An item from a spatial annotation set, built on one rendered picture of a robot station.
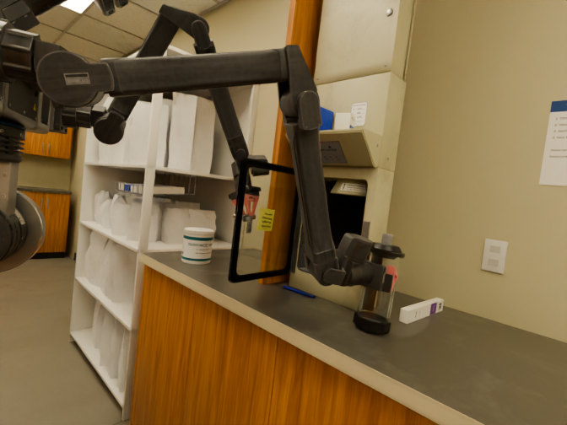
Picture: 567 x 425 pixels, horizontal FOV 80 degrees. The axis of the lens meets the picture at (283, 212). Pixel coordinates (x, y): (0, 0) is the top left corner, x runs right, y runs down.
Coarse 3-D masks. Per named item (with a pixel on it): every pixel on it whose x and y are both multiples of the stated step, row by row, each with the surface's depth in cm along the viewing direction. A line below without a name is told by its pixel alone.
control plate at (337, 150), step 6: (324, 144) 111; (330, 144) 109; (336, 144) 108; (324, 150) 113; (330, 150) 111; (336, 150) 110; (342, 150) 108; (342, 156) 110; (324, 162) 117; (330, 162) 115; (336, 162) 114; (342, 162) 112
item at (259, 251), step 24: (240, 168) 104; (264, 192) 113; (288, 192) 122; (264, 216) 114; (288, 216) 124; (240, 240) 107; (264, 240) 116; (288, 240) 126; (240, 264) 108; (264, 264) 117
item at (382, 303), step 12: (372, 252) 92; (396, 252) 91; (384, 264) 91; (396, 264) 91; (384, 276) 91; (360, 300) 94; (372, 300) 91; (384, 300) 91; (360, 312) 94; (372, 312) 91; (384, 312) 91
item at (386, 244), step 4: (384, 236) 94; (388, 236) 94; (392, 236) 94; (384, 240) 94; (388, 240) 94; (376, 244) 93; (380, 244) 92; (384, 244) 94; (388, 244) 94; (376, 248) 92; (380, 248) 92; (384, 248) 91; (388, 248) 91; (392, 248) 91; (396, 248) 92; (400, 252) 92
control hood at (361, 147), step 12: (324, 132) 108; (336, 132) 104; (348, 132) 101; (360, 132) 99; (372, 132) 101; (348, 144) 105; (360, 144) 102; (372, 144) 102; (348, 156) 108; (360, 156) 105; (372, 156) 103
